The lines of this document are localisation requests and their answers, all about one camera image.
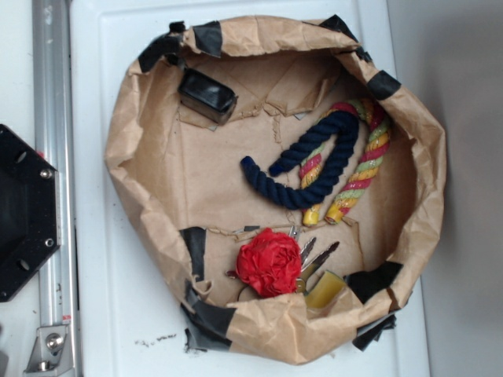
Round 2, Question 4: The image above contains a brown paper bag container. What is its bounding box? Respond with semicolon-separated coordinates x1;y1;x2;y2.
105;16;446;364

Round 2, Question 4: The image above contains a red crumpled paper ball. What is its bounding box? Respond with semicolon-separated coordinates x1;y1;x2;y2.
236;228;302;298

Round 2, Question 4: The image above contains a black tape-wrapped block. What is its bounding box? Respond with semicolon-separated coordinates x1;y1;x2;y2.
178;68;237;125

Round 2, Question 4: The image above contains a yellow sponge block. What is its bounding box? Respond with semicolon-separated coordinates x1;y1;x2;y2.
305;270;346;309

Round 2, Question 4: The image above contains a white plastic tray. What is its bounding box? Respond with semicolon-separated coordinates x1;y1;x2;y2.
70;1;429;376

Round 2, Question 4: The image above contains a dark blue twisted rope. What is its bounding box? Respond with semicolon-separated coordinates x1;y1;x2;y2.
240;112;361;210

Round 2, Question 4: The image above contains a red yellow green twisted rope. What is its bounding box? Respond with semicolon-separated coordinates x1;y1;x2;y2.
298;97;391;228

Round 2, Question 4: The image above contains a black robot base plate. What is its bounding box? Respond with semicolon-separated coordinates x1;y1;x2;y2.
1;125;59;302

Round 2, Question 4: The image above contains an aluminium extrusion rail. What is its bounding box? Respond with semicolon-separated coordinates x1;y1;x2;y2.
32;1;82;376

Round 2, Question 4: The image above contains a metal corner bracket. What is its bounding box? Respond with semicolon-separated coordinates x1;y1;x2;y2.
23;324;73;376

